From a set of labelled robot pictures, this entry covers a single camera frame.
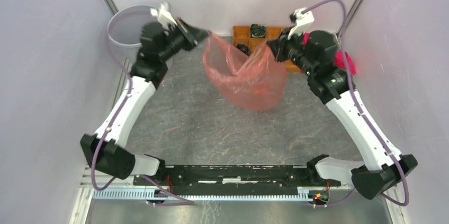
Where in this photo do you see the pink crumpled cloth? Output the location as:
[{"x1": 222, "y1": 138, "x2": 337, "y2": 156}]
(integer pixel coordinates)
[{"x1": 334, "y1": 51, "x2": 356, "y2": 75}]

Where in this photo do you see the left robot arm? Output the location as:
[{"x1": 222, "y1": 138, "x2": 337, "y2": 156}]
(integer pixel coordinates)
[{"x1": 80, "y1": 18, "x2": 210, "y2": 186}]

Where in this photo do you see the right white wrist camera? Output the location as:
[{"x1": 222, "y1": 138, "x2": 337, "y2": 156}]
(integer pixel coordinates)
[{"x1": 288, "y1": 8, "x2": 315, "y2": 40}]

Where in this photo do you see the white slotted cable duct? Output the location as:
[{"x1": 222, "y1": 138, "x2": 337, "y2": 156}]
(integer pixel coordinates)
[{"x1": 93, "y1": 187, "x2": 315, "y2": 202}]

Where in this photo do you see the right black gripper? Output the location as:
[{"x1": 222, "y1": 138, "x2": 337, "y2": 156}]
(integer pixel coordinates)
[{"x1": 266, "y1": 25, "x2": 317, "y2": 77}]

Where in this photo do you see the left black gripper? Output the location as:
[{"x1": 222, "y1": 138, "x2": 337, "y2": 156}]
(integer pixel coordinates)
[{"x1": 159, "y1": 17, "x2": 212, "y2": 62}]

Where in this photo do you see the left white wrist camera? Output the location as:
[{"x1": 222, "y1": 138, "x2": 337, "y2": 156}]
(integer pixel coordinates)
[{"x1": 150, "y1": 2, "x2": 177, "y2": 30}]

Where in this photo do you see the dark rolled belt top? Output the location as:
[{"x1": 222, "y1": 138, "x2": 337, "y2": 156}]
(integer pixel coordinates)
[{"x1": 249, "y1": 24, "x2": 266, "y2": 39}]

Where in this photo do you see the red translucent trash bag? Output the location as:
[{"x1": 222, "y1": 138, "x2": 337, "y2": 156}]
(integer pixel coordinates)
[{"x1": 202, "y1": 33, "x2": 288, "y2": 111}]

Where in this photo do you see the grey plastic trash bin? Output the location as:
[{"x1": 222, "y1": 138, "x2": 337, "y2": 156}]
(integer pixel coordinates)
[{"x1": 106, "y1": 5, "x2": 167, "y2": 66}]

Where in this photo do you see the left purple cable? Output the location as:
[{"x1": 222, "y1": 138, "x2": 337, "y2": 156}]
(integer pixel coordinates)
[{"x1": 90, "y1": 9, "x2": 155, "y2": 192}]

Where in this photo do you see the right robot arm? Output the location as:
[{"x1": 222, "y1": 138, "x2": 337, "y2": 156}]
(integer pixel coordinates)
[{"x1": 267, "y1": 30, "x2": 418, "y2": 200}]

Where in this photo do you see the orange compartment tray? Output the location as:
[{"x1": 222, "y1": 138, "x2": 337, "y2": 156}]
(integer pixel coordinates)
[{"x1": 232, "y1": 25, "x2": 285, "y2": 52}]

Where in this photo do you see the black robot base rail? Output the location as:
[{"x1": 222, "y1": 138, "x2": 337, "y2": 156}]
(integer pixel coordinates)
[{"x1": 152, "y1": 155, "x2": 341, "y2": 196}]

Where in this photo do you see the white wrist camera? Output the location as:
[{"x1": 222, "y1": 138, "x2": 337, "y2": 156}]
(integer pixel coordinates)
[
  {"x1": 288, "y1": 8, "x2": 315, "y2": 40},
  {"x1": 150, "y1": 2, "x2": 177, "y2": 30}
]

